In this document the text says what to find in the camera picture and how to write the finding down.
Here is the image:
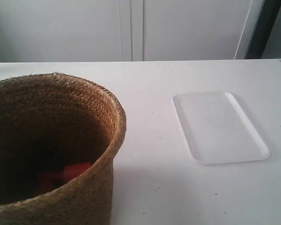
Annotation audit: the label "brown woven wicker basket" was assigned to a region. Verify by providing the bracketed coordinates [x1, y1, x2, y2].
[0, 73, 126, 225]

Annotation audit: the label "red plastic blocks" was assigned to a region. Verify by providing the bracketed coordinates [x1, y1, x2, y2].
[63, 162, 91, 182]

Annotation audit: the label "white rectangular plastic tray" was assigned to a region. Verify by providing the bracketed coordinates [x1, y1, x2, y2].
[173, 91, 271, 165]

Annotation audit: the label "red square block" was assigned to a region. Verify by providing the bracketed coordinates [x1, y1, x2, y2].
[37, 172, 64, 195]

